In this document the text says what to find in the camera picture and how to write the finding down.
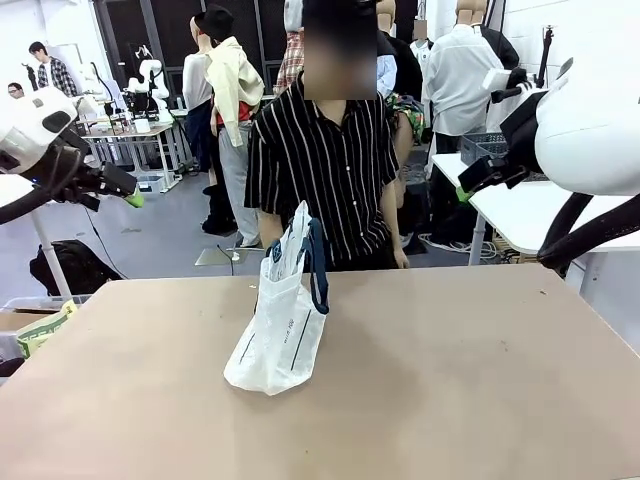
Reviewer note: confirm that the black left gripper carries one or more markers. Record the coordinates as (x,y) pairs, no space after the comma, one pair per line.
(112,179)

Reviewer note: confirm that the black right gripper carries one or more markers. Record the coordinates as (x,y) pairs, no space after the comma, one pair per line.
(482,175)

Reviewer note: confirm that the person's left forearm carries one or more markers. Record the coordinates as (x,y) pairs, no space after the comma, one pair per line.
(392,220)

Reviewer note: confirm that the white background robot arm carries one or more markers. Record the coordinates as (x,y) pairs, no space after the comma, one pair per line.
(147,85)

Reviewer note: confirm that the person's right forearm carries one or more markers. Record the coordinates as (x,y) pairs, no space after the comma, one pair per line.
(268,230)

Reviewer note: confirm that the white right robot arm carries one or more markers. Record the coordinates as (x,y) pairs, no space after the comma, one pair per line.
(585,135)

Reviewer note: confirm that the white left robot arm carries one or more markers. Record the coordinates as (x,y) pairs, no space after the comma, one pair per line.
(30,117)

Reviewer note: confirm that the black floor bag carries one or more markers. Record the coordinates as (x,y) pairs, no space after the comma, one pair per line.
(75,267)

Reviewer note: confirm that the person's left hand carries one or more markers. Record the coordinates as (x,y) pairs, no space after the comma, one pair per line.
(401,258)

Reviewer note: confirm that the grey plastic crate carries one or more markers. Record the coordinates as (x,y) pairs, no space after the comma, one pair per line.
(477,145)
(537,176)

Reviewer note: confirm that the white side table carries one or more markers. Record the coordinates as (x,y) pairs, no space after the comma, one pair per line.
(520,220)

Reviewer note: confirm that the grey background work table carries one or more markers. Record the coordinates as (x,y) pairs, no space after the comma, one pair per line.
(130,136)

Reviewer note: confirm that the small white box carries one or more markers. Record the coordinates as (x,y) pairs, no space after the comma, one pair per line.
(142,125)

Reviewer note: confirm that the metal floor plate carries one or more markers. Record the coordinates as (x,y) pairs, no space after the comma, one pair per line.
(215,257)

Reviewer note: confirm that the white pole stand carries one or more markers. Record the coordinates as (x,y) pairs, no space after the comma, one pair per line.
(50,250)

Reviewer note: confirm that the mannequin white long shirt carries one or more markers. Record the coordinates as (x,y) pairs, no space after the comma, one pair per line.
(460,85)

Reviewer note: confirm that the mannequin white top dark skirt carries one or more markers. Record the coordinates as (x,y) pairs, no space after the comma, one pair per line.
(196,95)

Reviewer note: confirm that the mannequin black top floral shorts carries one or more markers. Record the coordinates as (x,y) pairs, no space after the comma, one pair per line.
(405,80)

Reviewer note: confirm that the mannequin cream shirt black hat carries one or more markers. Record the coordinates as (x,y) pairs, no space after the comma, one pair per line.
(232,100)

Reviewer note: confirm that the person in striped black shirt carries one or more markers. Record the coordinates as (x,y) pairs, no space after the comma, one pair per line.
(320,165)

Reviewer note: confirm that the bystander in plaid shirt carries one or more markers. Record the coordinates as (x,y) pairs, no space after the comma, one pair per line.
(55,75)

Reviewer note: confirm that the mannequin black jacket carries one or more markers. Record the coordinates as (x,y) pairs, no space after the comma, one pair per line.
(505,47)

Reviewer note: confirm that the mannequin white polo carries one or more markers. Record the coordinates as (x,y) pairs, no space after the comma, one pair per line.
(421,47)

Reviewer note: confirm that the green printed sack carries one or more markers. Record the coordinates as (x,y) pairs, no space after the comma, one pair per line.
(42,332)

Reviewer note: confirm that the bystander with glasses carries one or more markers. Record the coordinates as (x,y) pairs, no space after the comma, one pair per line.
(16,90)

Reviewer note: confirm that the black tripod stand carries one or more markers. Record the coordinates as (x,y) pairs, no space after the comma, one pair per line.
(546,55)

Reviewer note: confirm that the brown cardboard box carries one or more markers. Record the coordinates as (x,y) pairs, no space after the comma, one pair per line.
(20,320)

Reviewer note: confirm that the mannequin plaid shirt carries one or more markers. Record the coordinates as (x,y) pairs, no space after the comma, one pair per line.
(290,65)

